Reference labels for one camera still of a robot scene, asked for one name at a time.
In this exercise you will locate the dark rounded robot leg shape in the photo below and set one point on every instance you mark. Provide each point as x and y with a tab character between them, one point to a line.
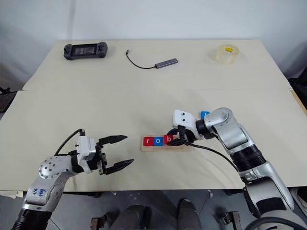
132	218
188	215

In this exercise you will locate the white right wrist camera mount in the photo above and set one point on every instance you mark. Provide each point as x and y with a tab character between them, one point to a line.
183	118

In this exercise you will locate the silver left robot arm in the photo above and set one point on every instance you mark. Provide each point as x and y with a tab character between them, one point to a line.
51	178

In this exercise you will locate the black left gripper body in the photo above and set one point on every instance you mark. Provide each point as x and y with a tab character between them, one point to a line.
102	160

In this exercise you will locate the red letter block b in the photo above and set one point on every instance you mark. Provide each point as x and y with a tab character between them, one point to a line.
169	139

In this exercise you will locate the black bag beside table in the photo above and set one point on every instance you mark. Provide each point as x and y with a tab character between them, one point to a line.
298	88

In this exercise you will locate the clear packing tape roll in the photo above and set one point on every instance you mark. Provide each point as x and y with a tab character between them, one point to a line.
226	55

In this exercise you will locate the black equipment beside table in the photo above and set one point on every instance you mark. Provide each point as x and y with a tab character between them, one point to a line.
4	98

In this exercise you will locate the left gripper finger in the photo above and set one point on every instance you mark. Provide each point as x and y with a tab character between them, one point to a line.
112	139
120	165

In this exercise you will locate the black handheld game controller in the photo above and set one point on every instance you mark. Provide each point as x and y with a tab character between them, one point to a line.
85	50

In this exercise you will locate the red letter block r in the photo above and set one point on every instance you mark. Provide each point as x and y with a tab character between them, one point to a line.
147	141

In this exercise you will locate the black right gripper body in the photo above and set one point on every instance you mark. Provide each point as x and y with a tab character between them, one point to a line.
187	136

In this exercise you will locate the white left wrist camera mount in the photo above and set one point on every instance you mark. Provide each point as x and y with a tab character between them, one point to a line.
86	149

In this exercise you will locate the blue letter block t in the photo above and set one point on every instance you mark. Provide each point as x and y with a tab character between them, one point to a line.
204	114

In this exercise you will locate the cream table cover sheet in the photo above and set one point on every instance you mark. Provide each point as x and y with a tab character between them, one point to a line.
153	69
120	115

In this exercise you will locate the wooden letter tray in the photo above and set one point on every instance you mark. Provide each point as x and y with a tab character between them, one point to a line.
158	148

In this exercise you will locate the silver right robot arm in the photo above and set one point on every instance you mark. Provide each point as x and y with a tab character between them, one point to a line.
239	143

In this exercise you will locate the blue letter block o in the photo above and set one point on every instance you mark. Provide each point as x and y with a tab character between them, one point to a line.
157	141

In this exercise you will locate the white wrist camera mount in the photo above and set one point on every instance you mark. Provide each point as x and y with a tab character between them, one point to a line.
86	149
183	118

